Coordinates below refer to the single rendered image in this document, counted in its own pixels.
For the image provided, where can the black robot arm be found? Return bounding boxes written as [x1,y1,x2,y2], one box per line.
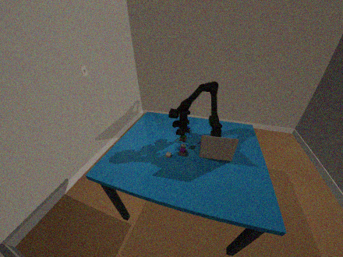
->
[168,82,223,137]

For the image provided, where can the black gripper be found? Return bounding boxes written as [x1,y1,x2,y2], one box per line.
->
[176,119,189,136]

